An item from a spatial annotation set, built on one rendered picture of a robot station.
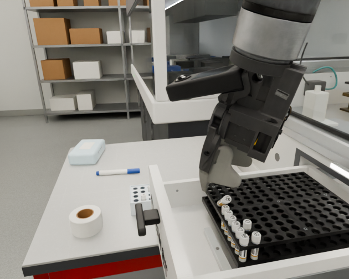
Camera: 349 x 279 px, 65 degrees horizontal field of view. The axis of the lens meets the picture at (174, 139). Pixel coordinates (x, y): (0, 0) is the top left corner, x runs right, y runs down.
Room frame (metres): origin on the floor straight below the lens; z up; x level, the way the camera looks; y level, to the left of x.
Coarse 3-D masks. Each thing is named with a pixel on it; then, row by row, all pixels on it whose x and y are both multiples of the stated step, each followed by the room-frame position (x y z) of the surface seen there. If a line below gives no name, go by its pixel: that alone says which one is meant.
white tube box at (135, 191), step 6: (132, 186) 0.64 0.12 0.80; (138, 186) 0.64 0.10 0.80; (144, 186) 0.64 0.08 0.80; (132, 192) 0.61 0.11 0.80; (138, 192) 0.61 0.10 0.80; (144, 192) 0.62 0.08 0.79; (132, 198) 0.58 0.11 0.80; (138, 198) 0.58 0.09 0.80; (150, 198) 0.59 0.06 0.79; (132, 204) 0.56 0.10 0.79; (144, 204) 0.57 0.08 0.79; (150, 204) 0.57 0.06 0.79; (132, 210) 0.56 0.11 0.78
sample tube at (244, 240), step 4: (240, 236) 0.30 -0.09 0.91; (244, 236) 0.30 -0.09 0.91; (248, 236) 0.30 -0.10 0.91; (240, 240) 0.30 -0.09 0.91; (244, 240) 0.30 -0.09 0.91; (248, 240) 0.30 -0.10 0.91; (240, 244) 0.30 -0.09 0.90; (244, 244) 0.30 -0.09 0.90; (240, 252) 0.30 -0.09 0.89; (244, 252) 0.30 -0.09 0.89; (240, 256) 0.30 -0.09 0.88; (244, 256) 0.30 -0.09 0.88; (240, 260) 0.30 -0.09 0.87; (244, 260) 0.30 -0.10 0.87
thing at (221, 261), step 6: (204, 228) 0.40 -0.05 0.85; (210, 228) 0.40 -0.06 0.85; (204, 234) 0.39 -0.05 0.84; (210, 234) 0.38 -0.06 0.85; (210, 240) 0.37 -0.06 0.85; (216, 240) 0.37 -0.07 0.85; (210, 246) 0.36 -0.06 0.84; (216, 246) 0.35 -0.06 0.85; (216, 252) 0.34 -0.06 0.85; (222, 252) 0.34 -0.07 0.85; (216, 258) 0.33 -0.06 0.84; (222, 258) 0.33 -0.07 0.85; (222, 264) 0.32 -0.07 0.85; (228, 264) 0.32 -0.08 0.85; (222, 270) 0.31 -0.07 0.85
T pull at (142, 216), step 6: (138, 204) 0.38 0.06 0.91; (138, 210) 0.37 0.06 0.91; (144, 210) 0.37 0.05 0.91; (150, 210) 0.37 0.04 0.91; (156, 210) 0.37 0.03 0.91; (138, 216) 0.35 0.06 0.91; (144, 216) 0.35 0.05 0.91; (150, 216) 0.35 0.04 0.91; (156, 216) 0.35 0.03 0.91; (138, 222) 0.34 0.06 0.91; (144, 222) 0.34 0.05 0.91; (150, 222) 0.35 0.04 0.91; (156, 222) 0.35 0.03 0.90; (138, 228) 0.33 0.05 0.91; (144, 228) 0.33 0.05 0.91; (138, 234) 0.32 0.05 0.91; (144, 234) 0.32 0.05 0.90
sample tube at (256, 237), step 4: (256, 232) 0.31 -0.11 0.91; (252, 236) 0.31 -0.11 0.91; (256, 236) 0.30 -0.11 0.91; (260, 236) 0.30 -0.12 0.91; (252, 240) 0.30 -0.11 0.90; (256, 240) 0.30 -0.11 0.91; (256, 248) 0.30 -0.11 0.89; (252, 252) 0.30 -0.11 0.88; (256, 252) 0.30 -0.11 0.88; (252, 256) 0.30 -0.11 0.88; (256, 256) 0.30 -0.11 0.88
